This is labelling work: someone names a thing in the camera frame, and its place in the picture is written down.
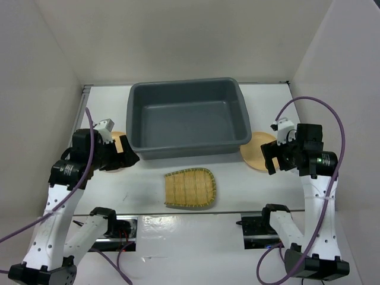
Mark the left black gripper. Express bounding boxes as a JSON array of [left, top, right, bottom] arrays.
[[90, 135, 140, 170]]

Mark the woven bamboo tray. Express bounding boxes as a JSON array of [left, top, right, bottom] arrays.
[[164, 167, 217, 208]]

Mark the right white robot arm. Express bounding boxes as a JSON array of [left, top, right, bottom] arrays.
[[260, 118, 350, 282]]

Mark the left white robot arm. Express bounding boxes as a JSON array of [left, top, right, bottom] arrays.
[[8, 128, 139, 284]]

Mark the grey plastic bin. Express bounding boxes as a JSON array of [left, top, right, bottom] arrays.
[[126, 78, 252, 160]]

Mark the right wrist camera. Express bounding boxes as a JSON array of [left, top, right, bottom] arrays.
[[271, 118, 296, 145]]

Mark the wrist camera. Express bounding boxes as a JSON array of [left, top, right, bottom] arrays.
[[94, 119, 115, 144], [271, 118, 296, 145]]

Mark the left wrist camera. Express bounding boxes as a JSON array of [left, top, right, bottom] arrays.
[[94, 119, 115, 144]]

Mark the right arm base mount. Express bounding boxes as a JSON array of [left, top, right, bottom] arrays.
[[236, 213, 280, 249]]

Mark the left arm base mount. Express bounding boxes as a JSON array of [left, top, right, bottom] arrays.
[[70, 215, 138, 252]]

